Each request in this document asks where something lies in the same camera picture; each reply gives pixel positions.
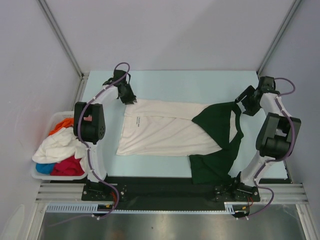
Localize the white green raglan t-shirt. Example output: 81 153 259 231
116 99 244 185

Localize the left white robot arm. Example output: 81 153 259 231
73 69 137 202

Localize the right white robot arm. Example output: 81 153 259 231
230 76 301 201

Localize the pink t-shirt in basket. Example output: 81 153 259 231
83 115 93 122

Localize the orange t-shirt in basket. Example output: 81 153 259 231
48 118 74 136

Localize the white plastic laundry basket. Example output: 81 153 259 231
31 111 89 181

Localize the white t-shirt in basket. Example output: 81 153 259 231
31 127 88 172

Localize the red t-shirt in basket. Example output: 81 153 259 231
50 155 85 177

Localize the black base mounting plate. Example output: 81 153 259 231
81 176 261 212

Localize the blue t-shirt in basket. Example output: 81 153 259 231
35 163 56 175

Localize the left aluminium frame post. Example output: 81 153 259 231
36 0 89 108

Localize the aluminium frame post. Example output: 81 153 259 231
256 0 303 77
36 0 89 108

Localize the right aluminium frame post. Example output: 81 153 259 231
256 0 303 77

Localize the white slotted cable duct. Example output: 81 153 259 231
46 203 245 215

